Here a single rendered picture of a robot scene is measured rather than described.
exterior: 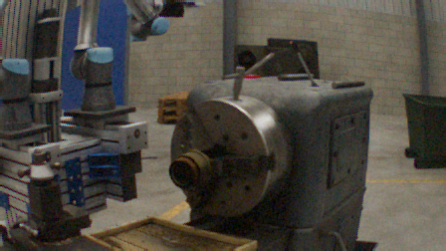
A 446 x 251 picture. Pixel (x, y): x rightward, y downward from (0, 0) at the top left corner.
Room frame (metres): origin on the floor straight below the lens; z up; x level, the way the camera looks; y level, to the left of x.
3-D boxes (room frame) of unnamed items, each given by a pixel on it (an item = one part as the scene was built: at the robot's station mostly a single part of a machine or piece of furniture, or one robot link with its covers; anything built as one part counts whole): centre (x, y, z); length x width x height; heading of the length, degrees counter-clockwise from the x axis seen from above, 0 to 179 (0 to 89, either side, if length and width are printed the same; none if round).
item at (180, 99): (9.77, 0.54, 0.22); 1.25 x 0.86 x 0.44; 163
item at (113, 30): (8.04, 2.22, 1.18); 4.12 x 0.80 x 2.35; 32
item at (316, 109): (1.79, -0.23, 1.06); 0.59 x 0.48 x 0.39; 145
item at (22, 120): (1.44, 0.69, 1.21); 0.15 x 0.15 x 0.10
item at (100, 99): (1.88, 0.46, 1.21); 0.15 x 0.15 x 0.10
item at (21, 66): (1.44, 0.70, 1.33); 0.13 x 0.12 x 0.14; 83
